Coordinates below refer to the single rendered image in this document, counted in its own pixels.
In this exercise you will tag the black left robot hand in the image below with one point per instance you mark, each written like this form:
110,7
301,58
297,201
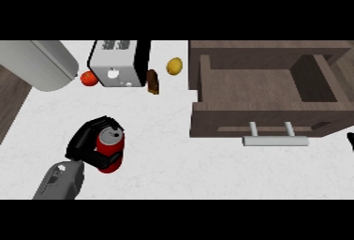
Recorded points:
82,144

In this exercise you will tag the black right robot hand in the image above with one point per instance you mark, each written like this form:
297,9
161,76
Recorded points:
352,140

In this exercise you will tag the red can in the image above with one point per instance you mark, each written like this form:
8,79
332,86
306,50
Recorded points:
111,150

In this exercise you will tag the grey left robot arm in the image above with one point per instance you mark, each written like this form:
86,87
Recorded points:
61,181

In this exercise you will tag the open brown wooden drawer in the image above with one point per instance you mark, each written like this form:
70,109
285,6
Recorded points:
267,100

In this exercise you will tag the red tomato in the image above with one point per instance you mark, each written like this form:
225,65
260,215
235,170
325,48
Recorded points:
89,78

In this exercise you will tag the brown bread slice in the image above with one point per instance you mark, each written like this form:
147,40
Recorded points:
152,82

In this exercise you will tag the silver toaster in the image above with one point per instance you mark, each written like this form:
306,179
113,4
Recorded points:
116,67

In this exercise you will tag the pale grey rounded appliance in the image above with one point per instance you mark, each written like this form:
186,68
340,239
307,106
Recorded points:
37,64

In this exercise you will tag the yellow lemon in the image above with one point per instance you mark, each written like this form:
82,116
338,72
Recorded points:
175,66

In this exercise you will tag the brown wooden cabinet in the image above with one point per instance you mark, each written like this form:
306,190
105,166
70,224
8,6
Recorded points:
272,53

